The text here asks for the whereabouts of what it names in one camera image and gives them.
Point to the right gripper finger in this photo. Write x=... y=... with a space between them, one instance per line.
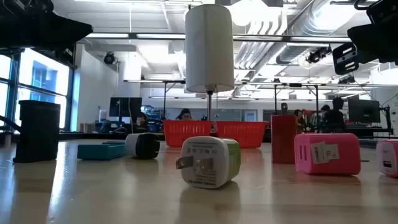
x=345 y=59
x=379 y=43

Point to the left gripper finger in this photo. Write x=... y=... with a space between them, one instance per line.
x=37 y=31

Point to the pink charger with paper sticker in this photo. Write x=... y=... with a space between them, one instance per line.
x=345 y=155

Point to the red rectangular box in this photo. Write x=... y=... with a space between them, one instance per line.
x=283 y=140

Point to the black rectangular box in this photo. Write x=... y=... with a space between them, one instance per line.
x=37 y=133

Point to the pink USB wall charger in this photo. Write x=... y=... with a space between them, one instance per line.
x=388 y=155

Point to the teal digital timer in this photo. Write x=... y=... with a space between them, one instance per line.
x=99 y=152

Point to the white and black charger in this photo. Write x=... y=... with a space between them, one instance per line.
x=141 y=146

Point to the green and white charger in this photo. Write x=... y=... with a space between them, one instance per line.
x=211 y=161

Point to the black ceiling spotlight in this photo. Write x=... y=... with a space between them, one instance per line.
x=317 y=54
x=109 y=58

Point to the large blue framed window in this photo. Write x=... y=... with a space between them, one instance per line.
x=43 y=77

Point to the person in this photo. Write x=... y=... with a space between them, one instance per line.
x=324 y=109
x=141 y=120
x=335 y=119
x=299 y=115
x=185 y=115

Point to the black computer monitor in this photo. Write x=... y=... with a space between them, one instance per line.
x=363 y=110

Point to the linear ceiling light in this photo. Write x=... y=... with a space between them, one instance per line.
x=155 y=36

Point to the red plastic mesh basket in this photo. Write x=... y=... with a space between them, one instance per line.
x=242 y=133
x=186 y=133

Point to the silver ventilation duct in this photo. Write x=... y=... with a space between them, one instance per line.
x=298 y=28

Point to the black overhead rig frame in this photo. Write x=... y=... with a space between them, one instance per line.
x=164 y=93
x=275 y=99

